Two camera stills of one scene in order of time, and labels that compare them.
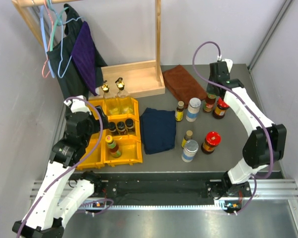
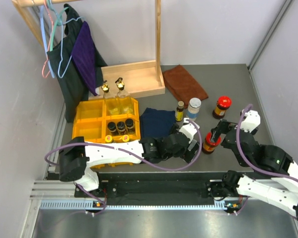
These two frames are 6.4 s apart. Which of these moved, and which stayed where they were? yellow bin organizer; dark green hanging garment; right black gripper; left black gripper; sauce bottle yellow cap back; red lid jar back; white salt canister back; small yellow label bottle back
Moved: right black gripper; sauce bottle yellow cap back; left black gripper
Stayed: yellow bin organizer; small yellow label bottle back; white salt canister back; dark green hanging garment; red lid jar back
